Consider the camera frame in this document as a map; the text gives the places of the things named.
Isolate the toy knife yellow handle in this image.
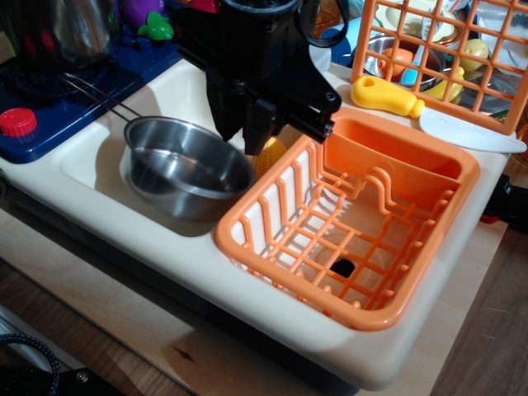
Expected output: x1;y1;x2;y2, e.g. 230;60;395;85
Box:
350;75;528;153

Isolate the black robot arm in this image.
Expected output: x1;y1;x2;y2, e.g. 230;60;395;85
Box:
172;1;347;155

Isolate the orange plastic drying rack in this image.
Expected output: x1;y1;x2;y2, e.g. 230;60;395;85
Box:
215;107;480;331

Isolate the light blue toy cup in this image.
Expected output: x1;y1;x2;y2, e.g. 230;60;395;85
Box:
309;18;361;73

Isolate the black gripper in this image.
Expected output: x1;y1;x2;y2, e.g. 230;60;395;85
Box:
172;1;342;156

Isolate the purple toy eggplant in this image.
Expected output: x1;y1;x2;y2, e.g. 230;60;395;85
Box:
120;0;174;41

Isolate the cream toy sink unit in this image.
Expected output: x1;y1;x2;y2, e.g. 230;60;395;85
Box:
1;60;508;395

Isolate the blue toy stove top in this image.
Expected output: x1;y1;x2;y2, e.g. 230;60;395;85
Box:
1;35;181;163

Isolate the yellow toy corn cob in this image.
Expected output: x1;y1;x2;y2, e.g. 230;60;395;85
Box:
251;137;287;179

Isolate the large steel pot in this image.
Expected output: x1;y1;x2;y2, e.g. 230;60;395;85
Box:
1;0;121;71

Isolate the red stove knob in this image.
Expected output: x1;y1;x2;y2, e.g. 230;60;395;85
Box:
0;107;38;137

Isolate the orange grid basket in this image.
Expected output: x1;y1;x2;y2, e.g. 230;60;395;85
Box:
351;1;527;135

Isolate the steel pan with wire handle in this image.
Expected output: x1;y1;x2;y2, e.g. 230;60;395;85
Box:
61;73;256;222

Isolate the braided black cable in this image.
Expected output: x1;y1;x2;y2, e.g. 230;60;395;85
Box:
0;333;61;396

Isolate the magenta toy fruit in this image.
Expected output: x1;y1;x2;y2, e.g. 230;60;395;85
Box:
187;0;220;14

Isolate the black red clamp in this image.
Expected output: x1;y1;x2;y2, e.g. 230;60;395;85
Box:
480;174;527;234

